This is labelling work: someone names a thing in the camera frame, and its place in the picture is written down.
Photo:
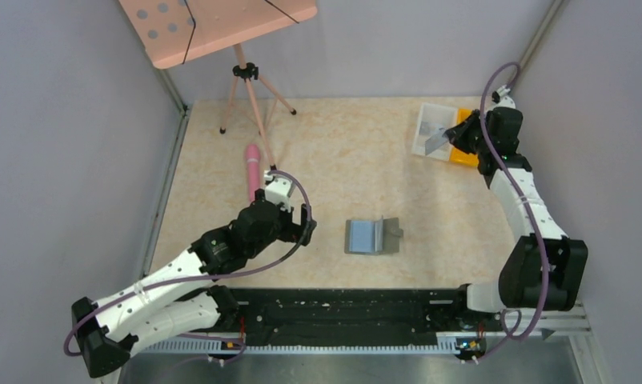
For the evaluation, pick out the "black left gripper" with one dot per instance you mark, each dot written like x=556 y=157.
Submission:
x=294 y=230

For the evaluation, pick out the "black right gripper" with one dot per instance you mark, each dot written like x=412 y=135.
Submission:
x=454 y=138

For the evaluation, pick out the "silver credit card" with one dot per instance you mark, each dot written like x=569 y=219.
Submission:
x=434 y=143

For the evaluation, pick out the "grey-green leather card holder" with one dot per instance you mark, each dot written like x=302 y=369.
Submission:
x=388 y=235

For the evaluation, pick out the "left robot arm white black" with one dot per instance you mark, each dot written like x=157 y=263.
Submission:
x=183 y=295

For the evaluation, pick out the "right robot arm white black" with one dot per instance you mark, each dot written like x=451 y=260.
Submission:
x=544 y=259

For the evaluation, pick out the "card in white bin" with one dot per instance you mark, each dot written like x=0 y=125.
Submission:
x=428 y=129

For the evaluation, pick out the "yellow plastic bin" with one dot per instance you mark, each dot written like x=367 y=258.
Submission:
x=458 y=156

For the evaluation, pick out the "white plastic bin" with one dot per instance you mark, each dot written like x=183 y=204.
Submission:
x=431 y=112

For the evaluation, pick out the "pink cylindrical bottle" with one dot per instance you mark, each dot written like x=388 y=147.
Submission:
x=252 y=158

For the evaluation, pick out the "pink music stand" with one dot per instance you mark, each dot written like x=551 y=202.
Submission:
x=176 y=32

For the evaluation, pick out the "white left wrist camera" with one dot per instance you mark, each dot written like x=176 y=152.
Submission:
x=278 y=189

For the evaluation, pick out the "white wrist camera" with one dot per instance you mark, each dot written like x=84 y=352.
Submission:
x=502 y=98
x=278 y=189

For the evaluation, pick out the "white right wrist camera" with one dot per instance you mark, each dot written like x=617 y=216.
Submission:
x=502 y=98

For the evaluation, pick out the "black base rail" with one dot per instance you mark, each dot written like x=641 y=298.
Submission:
x=347 y=317

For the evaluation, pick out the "aluminium frame rail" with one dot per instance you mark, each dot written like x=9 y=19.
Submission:
x=551 y=324

